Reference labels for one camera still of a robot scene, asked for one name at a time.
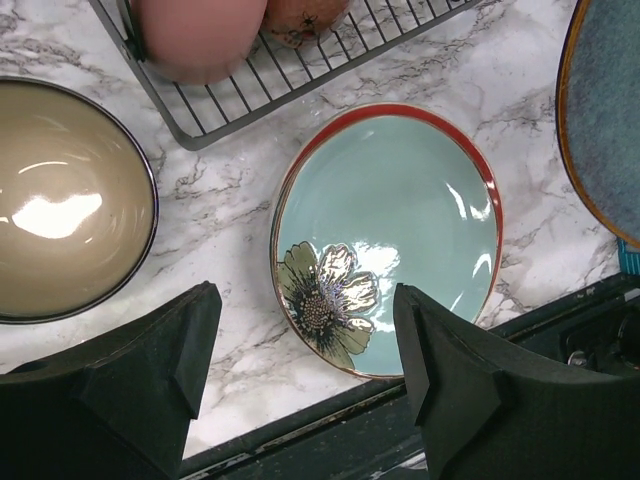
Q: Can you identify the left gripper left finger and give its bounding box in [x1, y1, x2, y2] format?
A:
[1, 282, 222, 479]

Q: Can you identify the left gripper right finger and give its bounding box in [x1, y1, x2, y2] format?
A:
[393, 284, 639, 479]

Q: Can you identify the black wire dish rack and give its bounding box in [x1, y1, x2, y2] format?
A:
[91, 1, 475, 151]

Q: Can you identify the blue ceramic plate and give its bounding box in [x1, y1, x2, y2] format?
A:
[556, 1, 639, 246]

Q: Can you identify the plain pink mug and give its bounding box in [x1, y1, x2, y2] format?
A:
[127, 0, 267, 85]

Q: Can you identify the pink printed coffee mug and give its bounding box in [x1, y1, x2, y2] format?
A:
[262, 0, 354, 49]

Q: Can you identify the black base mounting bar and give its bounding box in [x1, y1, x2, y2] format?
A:
[180, 274, 639, 479]

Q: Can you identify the dark bowl cream inside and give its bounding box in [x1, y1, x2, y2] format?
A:
[1, 76, 159, 325]

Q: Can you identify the light blue floral plate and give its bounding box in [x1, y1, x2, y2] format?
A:
[269, 102, 503, 379]

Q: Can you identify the blue network switch box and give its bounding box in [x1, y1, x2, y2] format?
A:
[617, 238, 640, 276]

